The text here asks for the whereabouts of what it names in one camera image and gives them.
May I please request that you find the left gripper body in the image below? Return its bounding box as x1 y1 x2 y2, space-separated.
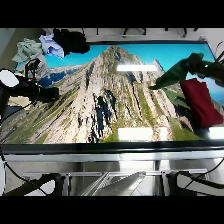
38 86 61 102

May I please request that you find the dark green T-shirt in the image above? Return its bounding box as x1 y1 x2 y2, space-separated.
147 52 215 91

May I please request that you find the grey garment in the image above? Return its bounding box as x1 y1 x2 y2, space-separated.
14 53 49 82

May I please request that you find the lavender shirt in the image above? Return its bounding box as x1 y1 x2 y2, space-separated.
38 33 65 60

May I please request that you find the pale green garment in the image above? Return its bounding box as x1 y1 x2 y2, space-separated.
11 37 45 65

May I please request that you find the black garment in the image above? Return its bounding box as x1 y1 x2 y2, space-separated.
52 28 91 57

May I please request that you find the red garment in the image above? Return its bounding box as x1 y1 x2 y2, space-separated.
179 77 224 129

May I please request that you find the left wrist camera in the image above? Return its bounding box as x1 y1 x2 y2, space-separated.
24 57 43 87

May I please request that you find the black cable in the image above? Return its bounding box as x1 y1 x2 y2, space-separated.
0 99 49 196
181 159 224 189

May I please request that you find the silver frame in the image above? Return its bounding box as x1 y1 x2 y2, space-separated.
0 149 224 197

